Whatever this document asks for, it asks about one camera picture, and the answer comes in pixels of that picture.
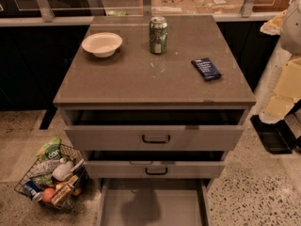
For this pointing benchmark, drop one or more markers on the green chip bag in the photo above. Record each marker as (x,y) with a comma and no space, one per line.
(50,149)

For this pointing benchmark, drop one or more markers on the wire basket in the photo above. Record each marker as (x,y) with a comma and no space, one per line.
(78,178)

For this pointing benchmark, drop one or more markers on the orange fruit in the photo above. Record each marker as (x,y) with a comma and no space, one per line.
(48,193)

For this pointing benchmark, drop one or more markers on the brown snack box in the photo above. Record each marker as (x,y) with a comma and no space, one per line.
(61,195)

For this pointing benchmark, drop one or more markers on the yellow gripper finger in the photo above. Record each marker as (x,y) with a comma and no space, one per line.
(285,95)
(273,26)

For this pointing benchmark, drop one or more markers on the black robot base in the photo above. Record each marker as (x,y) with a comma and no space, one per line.
(276,138)

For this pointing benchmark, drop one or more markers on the grey drawer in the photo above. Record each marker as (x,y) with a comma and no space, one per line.
(155,164)
(156,130)
(153,202)

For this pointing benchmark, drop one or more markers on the cardboard box left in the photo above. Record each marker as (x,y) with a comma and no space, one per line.
(161,7)

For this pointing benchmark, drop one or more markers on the grey bottom drawer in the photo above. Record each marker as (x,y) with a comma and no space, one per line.
(153,202)

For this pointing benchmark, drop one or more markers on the white bowl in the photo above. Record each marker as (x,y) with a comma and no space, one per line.
(102,44)

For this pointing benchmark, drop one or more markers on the blue rxbar blueberry bar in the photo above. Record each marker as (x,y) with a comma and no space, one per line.
(206,68)

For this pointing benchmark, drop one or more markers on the clear plastic water bottle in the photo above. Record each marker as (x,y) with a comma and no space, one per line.
(45,167)

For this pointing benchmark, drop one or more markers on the grey drawer cabinet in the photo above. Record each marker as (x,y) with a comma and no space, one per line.
(136,79)

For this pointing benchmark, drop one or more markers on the white plastic bottle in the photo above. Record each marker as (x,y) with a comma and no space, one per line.
(62,171)

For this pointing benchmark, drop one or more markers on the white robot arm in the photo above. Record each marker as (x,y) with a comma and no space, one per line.
(290,32)

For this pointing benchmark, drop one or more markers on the grey top drawer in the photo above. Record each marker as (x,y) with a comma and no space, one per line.
(156,130)

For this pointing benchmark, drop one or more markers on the green soda can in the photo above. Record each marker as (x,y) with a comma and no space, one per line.
(158,34)

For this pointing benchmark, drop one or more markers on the blue soda can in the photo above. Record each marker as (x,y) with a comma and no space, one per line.
(32,191)

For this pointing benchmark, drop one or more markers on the grey middle drawer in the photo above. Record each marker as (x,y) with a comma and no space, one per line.
(155,164)

